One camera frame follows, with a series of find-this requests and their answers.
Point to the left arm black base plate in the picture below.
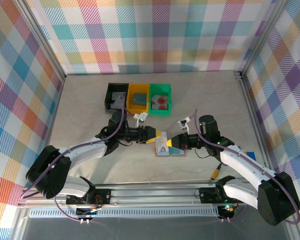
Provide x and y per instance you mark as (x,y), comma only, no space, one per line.
(103,196)

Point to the right small circuit board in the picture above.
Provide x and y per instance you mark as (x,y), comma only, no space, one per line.
(228,208)

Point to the yellow plastic bin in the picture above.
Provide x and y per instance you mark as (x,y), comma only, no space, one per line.
(130,110)

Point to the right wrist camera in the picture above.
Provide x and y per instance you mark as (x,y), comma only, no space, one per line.
(183,122)

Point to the red circle credit card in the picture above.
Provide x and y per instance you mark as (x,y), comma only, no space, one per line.
(161,107)
(160,99)

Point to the aluminium side rail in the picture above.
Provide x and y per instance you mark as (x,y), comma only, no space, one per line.
(251,100)
(51,125)

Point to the grey patterned credit card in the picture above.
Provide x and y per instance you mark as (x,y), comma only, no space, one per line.
(115,96)
(161,146)
(118,103)

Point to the green plastic bin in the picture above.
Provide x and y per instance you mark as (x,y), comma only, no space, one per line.
(151,112)

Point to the left aluminium frame post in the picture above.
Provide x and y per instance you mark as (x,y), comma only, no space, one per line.
(43,40)

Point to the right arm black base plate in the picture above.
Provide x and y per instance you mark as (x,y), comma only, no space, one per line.
(207,195)

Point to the black plastic bin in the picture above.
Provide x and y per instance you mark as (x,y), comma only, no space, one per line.
(107,100)

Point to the left aluminium side rail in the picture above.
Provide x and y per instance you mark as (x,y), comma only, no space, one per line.
(51,125)

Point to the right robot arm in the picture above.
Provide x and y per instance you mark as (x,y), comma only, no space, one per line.
(277,200)

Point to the left small circuit board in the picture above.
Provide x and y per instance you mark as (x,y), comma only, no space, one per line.
(90,210)

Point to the blue toy brick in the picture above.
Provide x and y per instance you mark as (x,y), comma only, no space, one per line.
(250,157)

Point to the brown leather card holder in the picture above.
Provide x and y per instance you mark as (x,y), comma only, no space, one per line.
(182,156)

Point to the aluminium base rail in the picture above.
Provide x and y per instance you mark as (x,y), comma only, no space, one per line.
(152,195)

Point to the right aluminium side rail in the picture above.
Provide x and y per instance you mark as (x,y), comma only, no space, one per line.
(251,100)

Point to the aluminium frame post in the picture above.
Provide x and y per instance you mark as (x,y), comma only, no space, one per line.
(43,40)
(262,37)

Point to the right aluminium frame post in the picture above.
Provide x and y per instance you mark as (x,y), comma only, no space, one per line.
(262,37)

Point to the small circuit board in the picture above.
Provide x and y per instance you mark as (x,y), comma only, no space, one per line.
(228,208)
(90,210)

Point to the teal credit card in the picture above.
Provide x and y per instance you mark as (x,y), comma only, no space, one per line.
(176,151)
(140,99)

